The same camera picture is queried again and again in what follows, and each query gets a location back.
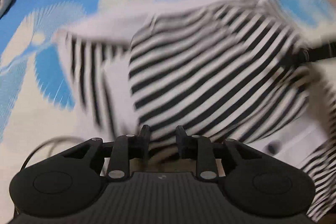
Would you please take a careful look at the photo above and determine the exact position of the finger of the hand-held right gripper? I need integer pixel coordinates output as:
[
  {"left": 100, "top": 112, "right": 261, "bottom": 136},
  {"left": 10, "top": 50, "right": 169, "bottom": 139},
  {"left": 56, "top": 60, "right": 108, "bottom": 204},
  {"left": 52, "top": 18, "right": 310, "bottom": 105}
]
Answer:
[{"left": 282, "top": 42, "right": 336, "bottom": 67}]

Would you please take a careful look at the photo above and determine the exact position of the grey cable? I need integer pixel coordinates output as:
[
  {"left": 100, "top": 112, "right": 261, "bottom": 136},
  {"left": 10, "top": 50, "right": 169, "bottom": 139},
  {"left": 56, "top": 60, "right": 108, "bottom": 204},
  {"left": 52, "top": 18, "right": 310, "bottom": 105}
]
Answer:
[{"left": 21, "top": 136, "right": 85, "bottom": 174}]

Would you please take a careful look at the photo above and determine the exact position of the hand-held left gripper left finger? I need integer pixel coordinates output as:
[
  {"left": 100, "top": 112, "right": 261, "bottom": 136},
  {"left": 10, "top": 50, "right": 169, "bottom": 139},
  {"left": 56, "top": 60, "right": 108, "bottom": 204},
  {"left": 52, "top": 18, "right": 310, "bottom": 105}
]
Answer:
[{"left": 63, "top": 125, "right": 151, "bottom": 179}]

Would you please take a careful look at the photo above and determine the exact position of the striped white hooded top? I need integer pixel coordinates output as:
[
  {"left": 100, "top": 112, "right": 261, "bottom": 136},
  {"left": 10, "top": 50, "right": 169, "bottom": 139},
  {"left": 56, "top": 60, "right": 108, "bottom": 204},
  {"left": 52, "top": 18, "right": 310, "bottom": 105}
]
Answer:
[{"left": 54, "top": 0, "right": 336, "bottom": 222}]

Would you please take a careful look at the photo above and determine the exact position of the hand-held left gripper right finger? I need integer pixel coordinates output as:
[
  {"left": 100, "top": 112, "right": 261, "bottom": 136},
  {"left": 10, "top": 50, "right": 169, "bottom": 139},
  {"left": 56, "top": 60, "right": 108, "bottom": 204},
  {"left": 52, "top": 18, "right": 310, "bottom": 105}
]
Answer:
[{"left": 175, "top": 126, "right": 263, "bottom": 180}]

